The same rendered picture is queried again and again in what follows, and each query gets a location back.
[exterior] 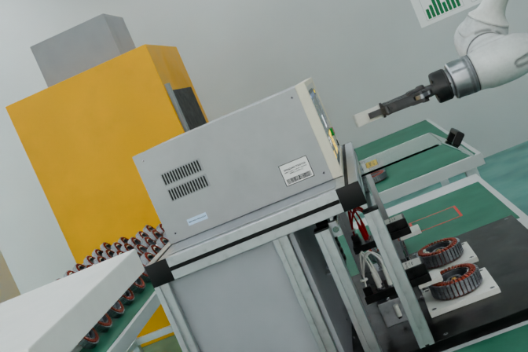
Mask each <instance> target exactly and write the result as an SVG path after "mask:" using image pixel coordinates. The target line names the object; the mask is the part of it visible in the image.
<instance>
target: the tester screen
mask: <svg viewBox="0 0 528 352"><path fill-rule="evenodd" d="M310 97H311V99H312V101H313V104H314V106H315V108H316V110H317V114H318V115H319V118H320V120H321V123H322V125H323V127H324V130H325V133H326V134H327V136H329V137H330V135H329V128H328V125H327V127H326V126H325V122H324V120H323V119H322V116H321V115H322V111H321V108H320V105H319V104H318V102H317V98H316V96H315V94H314V91H313V92H312V93H311V94H310ZM330 139H331V137H330ZM331 142H332V139H331ZM334 147H335V146H334V145H333V142H332V149H333V151H334Z"/></svg>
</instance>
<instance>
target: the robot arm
mask: <svg viewBox="0 0 528 352"><path fill-rule="evenodd" d="M507 4H508V0H482V2H481V4H480V5H479V6H478V8H476V9H474V10H473V11H471V12H469V13H468V15H467V17H466V18H465V20H464V21H463V22H462V23H461V24H460V25H459V26H458V28H457V29H456V32H455V35H454V46H455V48H456V51H457V53H458V55H459V56H460V58H458V59H456V60H452V61H450V62H449V63H446V64H445V65H444V69H445V70H443V69H439V70H437V71H434V72H432V73H430V74H429V75H428V79H429V82H430V85H428V86H424V85H419V86H417V87H416V88H415V89H413V90H410V91H408V92H406V93H405V94H403V95H401V96H399V97H396V98H394V99H392V100H390V101H387V102H383V103H382V104H381V102H380V103H379V105H377V106H375V107H373V108H370V109H367V110H365V111H363V112H360V113H358V114H356V115H353V116H352V117H353V119H354V122H355V124H356V127H361V126H363V125H365V124H367V123H370V122H372V121H375V120H377V119H380V118H382V117H384V118H386V116H388V115H390V114H392V113H394V112H397V111H400V110H402V109H404V108H408V107H410V106H414V105H418V104H420V103H422V102H423V103H425V102H427V101H429V97H432V96H434V95H435V96H436V98H437V100H438V102H439V103H443V102H445V101H448V100H451V99H453V98H454V95H455V96H456V97H457V98H461V97H464V96H467V95H470V94H473V93H477V92H479V91H480V90H484V89H489V88H494V87H497V86H502V85H504V84H506V83H509V82H511V81H513V80H516V79H518V78H520V77H522V76H523V75H525V74H526V73H528V33H511V34H508V28H509V23H508V21H507V19H506V16H505V11H506V7H507Z"/></svg>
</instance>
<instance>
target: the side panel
mask: <svg viewBox="0 0 528 352"><path fill-rule="evenodd" d="M154 289H155V291H156V294H157V295H158V298H159V300H160V302H161V305H162V307H163V309H164V312H165V314H166V315H167V318H168V321H169V322H170V325H171V327H172V329H173V331H174V334H175V336H176V338H177V340H178V343H179V345H180V347H181V350H182V352H339V351H338V349H337V347H336V344H335V342H334V339H333V338H332V334H331V332H330V331H329V328H328V326H327V323H326V321H325V318H324V316H323V314H322V312H321V309H320V307H319V305H318V303H317V300H316V298H315V296H314V293H313V291H312V288H311V287H310V283H309V281H308V280H307V277H306V274H305V272H304V270H303V267H302V265H301V263H300V261H299V258H298V256H297V254H296V252H295V249H294V247H293V245H292V242H291V240H290V237H289V235H287V236H283V237H281V238H279V239H276V240H273V241H271V242H269V243H267V244H263V245H261V246H259V247H256V248H253V249H251V250H249V251H246V252H244V253H241V254H239V255H236V256H233V257H232V258H228V259H226V260H223V261H221V262H218V263H215V264H214V265H211V266H208V267H206V268H203V269H200V270H198V271H196V272H194V273H191V274H188V275H186V276H183V277H180V278H178V279H176V280H173V281H171V282H169V283H166V284H163V285H161V286H159V287H157V288H154Z"/></svg>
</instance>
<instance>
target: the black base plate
mask: <svg viewBox="0 0 528 352"><path fill-rule="evenodd" d="M455 238H458V239H459V240H460V242H461V243H463V242H466V241H467V243H468V244H469V246H470V247H471V249H472V250H473V252H474V253H475V254H476V255H477V257H478V262H474V263H472V264H475V265H477V266H478V268H479V269H481V268H484V267H485V268H486V270H487V271H488V272H489V274H490V276H491V277H492V278H493V279H494V281H495V282H496V283H497V285H498V287H499V288H500V291H501V292H500V293H498V294H496V295H492V296H490V297H487V298H485V299H481V300H479V301H477V302H473V303H471V304H468V305H466V306H462V307H460V308H458V309H455V310H452V311H449V312H447V313H444V314H441V315H438V316H437V317H433V318H431V315H430V313H429V311H428V308H427V304H426V303H425V300H424V299H420V296H421V294H420V291H419V289H418V287H417V286H416V287H414V288H412V289H413V291H414V293H415V296H416V298H417V301H418V303H419V305H420V308H421V310H422V312H423V315H424V317H425V320H426V322H427V325H428V327H429V329H430V331H431V334H432V336H433V339H434V342H435V343H434V344H431V345H429V344H427V345H425V347H423V348H421V349H420V347H419V345H418V342H417V341H416V337H415V336H414V333H413V330H412V328H411V326H410V324H409V321H404V322H402V323H399V324H396V325H393V326H391V327H389V328H387V326H386V324H385V322H384V319H383V317H382V314H381V313H380V309H379V307H378V305H377V302H374V303H371V304H368V305H367V303H366V301H365V296H364V292H363V289H362V286H364V285H365V283H364V282H362V283H361V282H360V280H361V279H363V277H362V275H361V274H357V275H354V276H352V277H351V278H352V280H353V282H354V285H355V288H356V289H357V293H358V294H359V296H360V299H361V301H362V304H363V306H364V308H365V311H366V313H367V315H368V319H369V320H370V322H371V325H372V327H373V330H374V332H375V334H376V337H377V339H378V341H379V344H380V346H381V348H382V351H383V352H441V351H444V350H448V349H449V348H452V347H456V346H458V345H460V344H463V343H466V342H469V341H472V340H474V339H477V338H480V337H482V336H486V335H489V334H490V333H493V332H497V331H499V330H501V329H504V328H507V327H510V326H512V325H516V324H518V323H521V322H523V321H527V320H528V229H527V228H526V227H525V226H524V225H523V224H522V223H520V222H519V221H518V220H517V219H516V218H515V217H513V216H512V215H509V216H508V217H505V218H502V219H499V220H497V221H495V222H491V223H489V224H487V225H484V226H481V227H478V228H477V229H473V230H471V231H468V232H466V233H463V234H460V235H459V236H455ZM351 326H352V340H353V352H364V349H363V347H362V345H361V342H360V340H359V338H358V335H357V333H356V331H355V329H354V326H353V324H352V321H351Z"/></svg>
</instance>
